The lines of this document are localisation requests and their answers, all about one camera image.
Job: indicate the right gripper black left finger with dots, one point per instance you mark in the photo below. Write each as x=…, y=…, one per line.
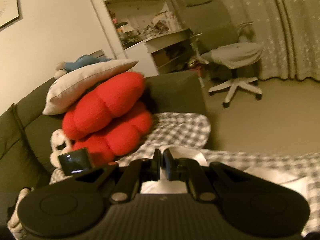
x=134, y=175

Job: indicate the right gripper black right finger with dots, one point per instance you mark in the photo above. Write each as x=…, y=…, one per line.
x=191, y=172

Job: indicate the white Pooh t-shirt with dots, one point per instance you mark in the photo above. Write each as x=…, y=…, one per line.
x=274, y=175

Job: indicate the grey checkered bed quilt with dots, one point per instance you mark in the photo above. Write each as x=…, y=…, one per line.
x=200, y=149

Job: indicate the red knitted cushion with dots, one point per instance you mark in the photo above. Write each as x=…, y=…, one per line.
x=110, y=120

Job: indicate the smartphone playing video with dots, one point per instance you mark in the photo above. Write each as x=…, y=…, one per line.
x=75, y=162

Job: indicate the white flower plush cushion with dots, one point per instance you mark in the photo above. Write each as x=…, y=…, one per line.
x=60, y=144

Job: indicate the beige pillow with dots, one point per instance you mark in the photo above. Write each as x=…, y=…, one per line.
x=67, y=89

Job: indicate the white desk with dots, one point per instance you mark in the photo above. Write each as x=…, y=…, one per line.
x=161, y=54

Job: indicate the grey garment on chair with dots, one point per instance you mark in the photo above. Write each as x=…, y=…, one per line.
x=235, y=55

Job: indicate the blue plush toy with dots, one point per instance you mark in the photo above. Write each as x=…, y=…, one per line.
x=85, y=60

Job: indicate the grey office chair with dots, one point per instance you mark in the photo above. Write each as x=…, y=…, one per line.
x=215, y=39

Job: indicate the folded beige blanket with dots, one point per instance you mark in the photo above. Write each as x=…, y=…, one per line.
x=13, y=223

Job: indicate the grey star curtain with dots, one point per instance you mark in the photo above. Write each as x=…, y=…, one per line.
x=288, y=29

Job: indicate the framed wall picture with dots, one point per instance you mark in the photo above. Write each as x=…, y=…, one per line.
x=10, y=12

